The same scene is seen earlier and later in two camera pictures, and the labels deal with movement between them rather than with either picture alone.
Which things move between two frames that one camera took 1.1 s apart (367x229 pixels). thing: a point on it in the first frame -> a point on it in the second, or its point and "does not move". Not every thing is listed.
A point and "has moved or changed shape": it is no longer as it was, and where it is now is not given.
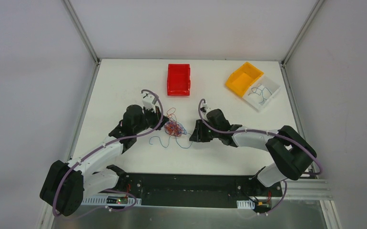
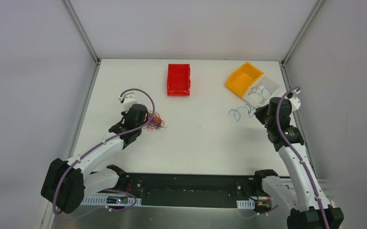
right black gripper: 200,131 -> 260,114
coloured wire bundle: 176,140 -> 235,110
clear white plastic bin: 260,92 does not move
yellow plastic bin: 239,79 does not move
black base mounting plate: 198,190 does not move
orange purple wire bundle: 173,128 has moved or changed shape
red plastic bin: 178,79 does not move
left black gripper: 158,117 does not move
